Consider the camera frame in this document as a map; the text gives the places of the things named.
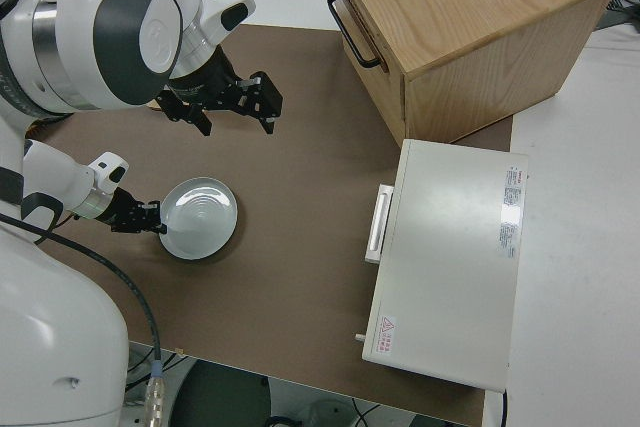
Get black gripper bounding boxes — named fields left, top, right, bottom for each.
left=96, top=188, right=169, bottom=236
left=154, top=46, right=284, bottom=138

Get gray round plate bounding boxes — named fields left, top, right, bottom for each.
left=158, top=176, right=240, bottom=261

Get brown table mat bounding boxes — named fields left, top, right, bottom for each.
left=19, top=24, right=515, bottom=427

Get black round base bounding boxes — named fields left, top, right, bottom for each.
left=168, top=359, right=274, bottom=427

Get wooden box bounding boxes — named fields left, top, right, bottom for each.
left=323, top=0, right=622, bottom=147

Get white metal appliance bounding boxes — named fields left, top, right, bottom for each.
left=353, top=138, right=530, bottom=394

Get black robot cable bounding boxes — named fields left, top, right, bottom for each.
left=0, top=213, right=164, bottom=379

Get black box handle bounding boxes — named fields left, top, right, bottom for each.
left=326, top=0, right=383, bottom=70

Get silver cable connector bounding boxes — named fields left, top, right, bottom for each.
left=143, top=361, right=167, bottom=424

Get white appliance handle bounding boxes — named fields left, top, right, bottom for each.
left=364, top=184, right=396, bottom=264

